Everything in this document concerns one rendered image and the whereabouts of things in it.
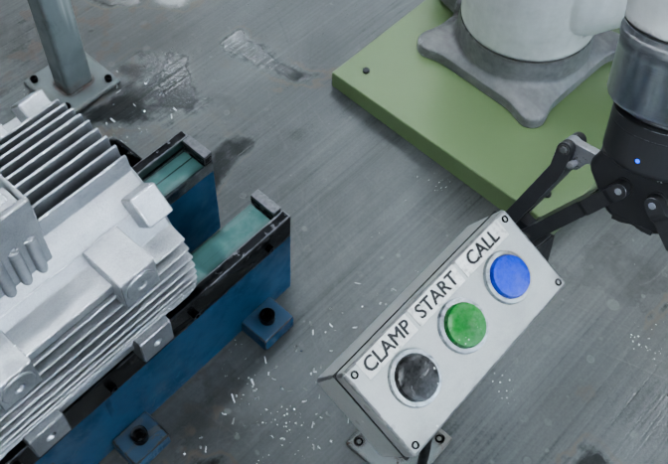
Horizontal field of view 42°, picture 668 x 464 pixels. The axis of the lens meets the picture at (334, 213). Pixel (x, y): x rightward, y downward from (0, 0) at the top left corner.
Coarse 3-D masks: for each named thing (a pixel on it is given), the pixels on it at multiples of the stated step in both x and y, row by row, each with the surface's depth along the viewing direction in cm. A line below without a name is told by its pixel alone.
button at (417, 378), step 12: (408, 360) 55; (420, 360) 55; (396, 372) 55; (408, 372) 55; (420, 372) 55; (432, 372) 55; (396, 384) 55; (408, 384) 54; (420, 384) 55; (432, 384) 55; (408, 396) 54; (420, 396) 54
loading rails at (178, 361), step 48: (192, 144) 82; (192, 192) 83; (192, 240) 89; (240, 240) 78; (288, 240) 81; (240, 288) 79; (192, 336) 77; (96, 384) 69; (144, 384) 76; (96, 432) 74; (144, 432) 77
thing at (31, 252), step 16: (0, 176) 53; (0, 192) 52; (16, 192) 52; (0, 208) 52; (16, 208) 52; (32, 208) 53; (0, 224) 52; (16, 224) 53; (32, 224) 54; (0, 240) 52; (16, 240) 54; (32, 240) 55; (0, 256) 53; (16, 256) 54; (32, 256) 56; (48, 256) 57; (0, 272) 54; (16, 272) 56; (32, 272) 57; (0, 288) 55; (0, 304) 56
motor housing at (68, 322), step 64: (64, 128) 60; (64, 192) 58; (128, 192) 61; (64, 256) 58; (192, 256) 63; (0, 320) 56; (64, 320) 57; (128, 320) 61; (64, 384) 59; (0, 448) 59
